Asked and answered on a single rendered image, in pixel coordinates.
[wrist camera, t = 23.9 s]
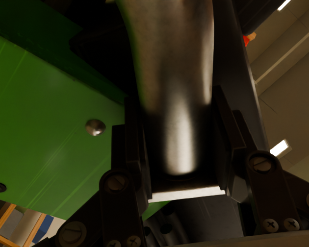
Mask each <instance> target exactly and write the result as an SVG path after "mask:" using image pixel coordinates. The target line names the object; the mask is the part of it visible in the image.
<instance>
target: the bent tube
mask: <svg viewBox="0 0 309 247"><path fill-rule="evenodd" d="M115 2H116V4H117V6H118V8H119V11H120V13H121V16H122V18H123V21H124V24H125V27H126V30H127V33H128V37H129V42H130V48H131V54H132V59H133V66H134V72H135V78H136V84H137V90H138V96H139V102H140V108H141V114H142V120H143V126H144V132H145V138H146V144H147V151H148V157H149V165H150V176H151V187H152V197H153V199H150V200H148V202H149V203H150V202H159V201H168V200H176V199H184V198H196V197H205V196H213V195H222V194H225V191H224V190H222V191H221V190H220V188H219V185H218V181H217V178H216V174H215V171H214V167H213V164H212V160H211V157H210V154H209V147H210V122H211V98H212V74H213V49H214V16H213V5H212V0H115Z"/></svg>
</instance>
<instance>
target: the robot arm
mask: <svg viewBox="0 0 309 247"><path fill-rule="evenodd" d="M124 104H125V124H120V125H113V126H112V137H111V169H110V170H108V171H107V172H105V173H104V174H103V175H102V177H101V178H100V181H99V190H98V191H97V192H96V193H95V194H94V195H93V196H92V197H91V198H90V199H89V200H88V201H87V202H86V203H85V204H84V205H83V206H81V207H80V208H79V209H78V210H77V211H76V212H75V213H74V214H73V215H72V216H71V217H69V218H68V219H67V220H66V221H65V222H64V223H63V224H62V226H61V227H60V228H59V229H58V231H57V233H56V235H54V236H52V237H51V238H48V237H46V238H45V239H43V240H41V241H40V242H38V243H36V244H35V245H33V246H31V247H147V241H146V236H145V230H144V225H143V220H142V214H143V213H144V212H145V211H146V210H147V209H148V206H149V202H148V200H150V199H153V197H152V187H151V176H150V165H149V157H148V151H147V144H146V138H145V132H144V126H143V120H142V114H141V108H140V102H139V99H136V96H131V97H124ZM209 154H210V157H211V160H212V164H213V167H214V171H215V174H216V178H217V181H218V185H219V188H220V190H221V191H222V190H224V191H225V195H226V197H231V198H232V199H234V200H236V201H237V206H238V211H239V216H240V221H241V226H242V231H243V236H244V237H238V238H229V239H221V240H214V241H206V242H198V243H191V244H183V245H176V246H168V247H309V182H308V181H305V180H303V179H301V178H299V177H297V176H295V175H293V174H291V173H289V172H287V171H285V170H283V169H282V166H281V164H280V161H279V160H278V158H277V157H276V156H275V155H273V154H272V153H270V152H267V151H264V150H258V148H257V145H256V143H255V141H254V139H253V136H252V134H251V132H250V130H249V127H248V125H247V123H246V121H245V118H244V116H243V114H242V112H241V110H231V107H230V105H229V103H228V100H227V98H226V95H225V93H224V90H223V88H222V86H221V85H216V86H212V98H211V122H210V147H209Z"/></svg>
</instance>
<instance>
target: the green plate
mask: <svg viewBox="0 0 309 247"><path fill-rule="evenodd" d="M82 30H83V28H82V27H81V26H79V25H77V24H76V23H74V22H73V21H71V20H70V19H68V18H67V17H65V16H64V15H62V14H60V13H59V12H57V11H56V10H54V9H53V8H51V7H50V6H48V5H47V4H45V3H44V2H42V1H40V0H0V200H3V201H6V202H9V203H12V204H15V205H18V206H21V207H25V208H28V209H31V210H34V211H37V212H40V213H44V214H47V215H50V216H53V217H56V218H60V219H63V220H67V219H68V218H69V217H71V216H72V215H73V214H74V213H75V212H76V211H77V210H78V209H79V208H80V207H81V206H83V205H84V204H85V203H86V202H87V201H88V200H89V199H90V198H91V197H92V196H93V195H94V194H95V193H96V192H97V191H98V190H99V181H100V178H101V177H102V175H103V174H104V173H105V172H107V171H108V170H110V169H111V137H112V126H113V125H120V124H125V104H124V97H130V96H129V95H128V94H126V93H125V92H124V91H123V90H121V89H120V88H119V87H117V86H116V85H115V84H114V83H112V82H111V81H110V80H108V79H107V78H106V77H104V76H103V75H102V74H101V73H99V72H98V71H97V70H95V69H94V68H93V67H91V66H90V65H89V64H87V63H86V62H85V61H84V60H82V59H81V58H80V57H78V56H77V55H76V54H75V53H73V52H72V51H71V50H70V47H71V46H70V45H69V40H70V39H71V38H73V37H74V36H75V35H76V34H78V33H79V32H80V31H82ZM90 120H99V121H102V122H103V123H104V124H105V126H106V130H105V132H104V133H103V134H102V135H99V136H92V135H90V134H89V133H88V132H87V131H86V129H85V125H86V123H87V122H88V121H90ZM170 201H171V200H168V201H159V202H150V203H149V206H148V209H147V210H146V211H145V212H144V213H143V214H142V220H143V222H144V221H145V220H146V219H148V218H149V217H150V216H152V215H153V214H154V213H156V212H157V211H158V210H160V209H161V208H162V207H164V206H165V205H166V204H168V203H169V202H170Z"/></svg>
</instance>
